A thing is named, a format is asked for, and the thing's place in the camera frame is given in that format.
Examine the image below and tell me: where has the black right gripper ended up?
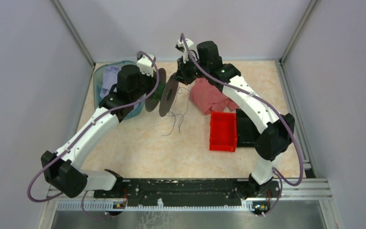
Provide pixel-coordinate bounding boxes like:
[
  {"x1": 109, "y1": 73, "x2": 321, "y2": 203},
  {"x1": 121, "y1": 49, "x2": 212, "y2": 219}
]
[{"x1": 173, "y1": 53, "x2": 209, "y2": 86}]

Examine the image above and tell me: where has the thin blue wire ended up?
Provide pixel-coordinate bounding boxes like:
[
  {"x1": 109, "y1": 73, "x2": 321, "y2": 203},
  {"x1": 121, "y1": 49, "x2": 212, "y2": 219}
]
[{"x1": 161, "y1": 85, "x2": 192, "y2": 137}]

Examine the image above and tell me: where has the black cable spool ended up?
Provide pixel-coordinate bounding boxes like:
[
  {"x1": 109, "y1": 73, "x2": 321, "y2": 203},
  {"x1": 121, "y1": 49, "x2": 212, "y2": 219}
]
[{"x1": 144, "y1": 68, "x2": 179, "y2": 117}]

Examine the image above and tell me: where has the red plastic bin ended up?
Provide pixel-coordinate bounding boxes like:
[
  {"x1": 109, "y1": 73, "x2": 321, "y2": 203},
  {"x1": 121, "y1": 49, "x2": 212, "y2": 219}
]
[{"x1": 209, "y1": 112, "x2": 237, "y2": 152}]

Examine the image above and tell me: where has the black plastic bin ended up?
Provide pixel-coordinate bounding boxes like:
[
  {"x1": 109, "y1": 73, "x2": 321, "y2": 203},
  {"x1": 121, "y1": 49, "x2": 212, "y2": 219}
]
[{"x1": 235, "y1": 109, "x2": 260, "y2": 147}]

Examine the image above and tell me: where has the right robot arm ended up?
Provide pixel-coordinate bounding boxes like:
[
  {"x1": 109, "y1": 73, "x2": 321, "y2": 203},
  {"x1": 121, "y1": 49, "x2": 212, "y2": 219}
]
[{"x1": 175, "y1": 39, "x2": 295, "y2": 197}]

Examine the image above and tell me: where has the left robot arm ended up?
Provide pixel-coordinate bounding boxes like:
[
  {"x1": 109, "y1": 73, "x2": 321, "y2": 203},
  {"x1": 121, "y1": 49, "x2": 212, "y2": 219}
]
[{"x1": 41, "y1": 64, "x2": 166, "y2": 198}]

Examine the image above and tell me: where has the pink cloth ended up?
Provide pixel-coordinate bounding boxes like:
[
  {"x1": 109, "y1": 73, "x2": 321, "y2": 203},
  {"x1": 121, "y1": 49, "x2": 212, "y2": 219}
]
[{"x1": 190, "y1": 78, "x2": 239, "y2": 115}]

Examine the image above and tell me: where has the lavender cloth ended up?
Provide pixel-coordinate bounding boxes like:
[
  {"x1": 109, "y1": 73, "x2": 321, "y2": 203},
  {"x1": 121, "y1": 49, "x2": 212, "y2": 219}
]
[{"x1": 100, "y1": 65, "x2": 121, "y2": 101}]

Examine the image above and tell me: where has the teal plastic tray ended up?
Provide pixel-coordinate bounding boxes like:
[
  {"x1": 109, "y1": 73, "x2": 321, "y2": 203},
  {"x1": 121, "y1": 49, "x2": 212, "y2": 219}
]
[{"x1": 93, "y1": 60, "x2": 136, "y2": 108}]

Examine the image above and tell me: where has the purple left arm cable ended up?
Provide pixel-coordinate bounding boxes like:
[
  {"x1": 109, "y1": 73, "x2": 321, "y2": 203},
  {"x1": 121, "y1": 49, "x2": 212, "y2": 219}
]
[{"x1": 27, "y1": 51, "x2": 160, "y2": 221}]

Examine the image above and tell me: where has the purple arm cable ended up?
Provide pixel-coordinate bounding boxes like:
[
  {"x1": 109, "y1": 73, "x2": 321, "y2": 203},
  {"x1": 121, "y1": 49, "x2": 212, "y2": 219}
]
[
  {"x1": 179, "y1": 32, "x2": 305, "y2": 217},
  {"x1": 27, "y1": 51, "x2": 160, "y2": 221}
]

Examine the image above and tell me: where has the green wire on spool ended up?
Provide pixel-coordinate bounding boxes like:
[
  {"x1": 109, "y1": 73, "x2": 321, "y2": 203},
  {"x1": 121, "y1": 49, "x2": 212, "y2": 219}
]
[{"x1": 156, "y1": 82, "x2": 168, "y2": 102}]

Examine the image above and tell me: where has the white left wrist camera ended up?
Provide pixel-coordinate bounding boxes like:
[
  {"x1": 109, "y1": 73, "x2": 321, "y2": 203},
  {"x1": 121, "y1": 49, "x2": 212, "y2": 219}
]
[{"x1": 137, "y1": 53, "x2": 154, "y2": 77}]

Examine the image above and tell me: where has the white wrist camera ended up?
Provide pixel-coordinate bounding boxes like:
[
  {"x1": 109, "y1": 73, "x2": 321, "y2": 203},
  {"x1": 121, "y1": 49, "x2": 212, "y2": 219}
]
[
  {"x1": 175, "y1": 38, "x2": 195, "y2": 63},
  {"x1": 137, "y1": 53, "x2": 154, "y2": 77}
]

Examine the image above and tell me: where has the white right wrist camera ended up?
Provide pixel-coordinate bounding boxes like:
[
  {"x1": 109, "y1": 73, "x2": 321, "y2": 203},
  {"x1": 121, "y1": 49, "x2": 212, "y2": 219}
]
[{"x1": 175, "y1": 38, "x2": 195, "y2": 63}]

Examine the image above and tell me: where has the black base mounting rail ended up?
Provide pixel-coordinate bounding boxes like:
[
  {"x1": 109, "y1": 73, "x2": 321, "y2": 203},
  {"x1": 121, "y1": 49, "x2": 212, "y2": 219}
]
[{"x1": 93, "y1": 178, "x2": 281, "y2": 210}]

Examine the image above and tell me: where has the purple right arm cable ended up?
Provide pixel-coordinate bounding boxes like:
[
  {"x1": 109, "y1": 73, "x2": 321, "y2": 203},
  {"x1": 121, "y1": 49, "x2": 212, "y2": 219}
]
[{"x1": 179, "y1": 32, "x2": 305, "y2": 217}]

